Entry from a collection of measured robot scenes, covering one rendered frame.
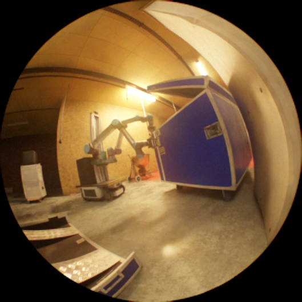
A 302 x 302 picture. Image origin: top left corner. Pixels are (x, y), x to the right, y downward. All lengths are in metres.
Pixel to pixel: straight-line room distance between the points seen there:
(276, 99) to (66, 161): 3.56
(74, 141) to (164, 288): 3.48
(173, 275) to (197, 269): 0.10
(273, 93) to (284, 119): 0.09
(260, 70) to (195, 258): 0.81
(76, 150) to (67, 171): 0.72
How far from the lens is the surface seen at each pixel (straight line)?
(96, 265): 0.66
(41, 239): 1.02
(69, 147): 3.37
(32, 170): 3.15
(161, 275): 0.57
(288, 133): 0.42
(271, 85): 0.44
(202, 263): 0.58
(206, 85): 0.87
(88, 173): 1.96
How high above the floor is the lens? 0.52
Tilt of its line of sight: 6 degrees up
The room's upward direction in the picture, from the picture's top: 13 degrees counter-clockwise
